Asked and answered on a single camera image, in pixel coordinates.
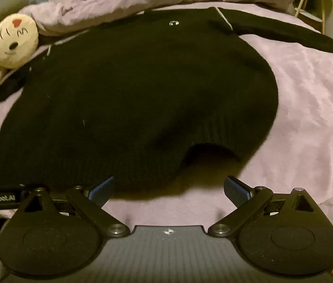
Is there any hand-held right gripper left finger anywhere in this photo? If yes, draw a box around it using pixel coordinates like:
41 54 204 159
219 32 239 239
22 176 129 238

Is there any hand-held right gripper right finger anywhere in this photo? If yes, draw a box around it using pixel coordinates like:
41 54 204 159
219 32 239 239
208 176 316 238

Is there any black knit sweater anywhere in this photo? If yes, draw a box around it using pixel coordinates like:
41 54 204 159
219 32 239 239
0 6 333 196

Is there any bed with purple sheet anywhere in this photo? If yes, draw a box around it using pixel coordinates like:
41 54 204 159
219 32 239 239
0 2 333 233

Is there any cream cat face plush pillow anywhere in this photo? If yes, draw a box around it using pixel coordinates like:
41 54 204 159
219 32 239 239
0 14 40 92

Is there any small round side table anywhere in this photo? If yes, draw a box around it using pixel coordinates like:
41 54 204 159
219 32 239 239
294 0 332 34

